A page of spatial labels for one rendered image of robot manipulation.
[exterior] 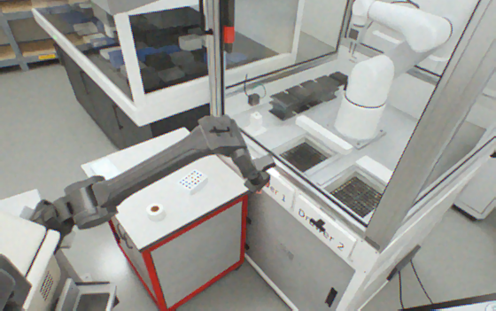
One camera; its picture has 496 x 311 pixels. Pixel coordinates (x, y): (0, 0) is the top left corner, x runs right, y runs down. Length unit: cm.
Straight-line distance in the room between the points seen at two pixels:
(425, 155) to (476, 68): 23
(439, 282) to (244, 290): 128
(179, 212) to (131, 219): 20
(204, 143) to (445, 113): 55
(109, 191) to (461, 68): 81
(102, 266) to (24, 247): 161
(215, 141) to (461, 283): 216
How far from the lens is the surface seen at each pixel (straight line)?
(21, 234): 74
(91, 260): 237
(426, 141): 91
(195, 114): 209
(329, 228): 126
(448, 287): 251
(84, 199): 85
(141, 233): 141
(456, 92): 85
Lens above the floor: 185
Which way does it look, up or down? 45 degrees down
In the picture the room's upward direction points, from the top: 5 degrees clockwise
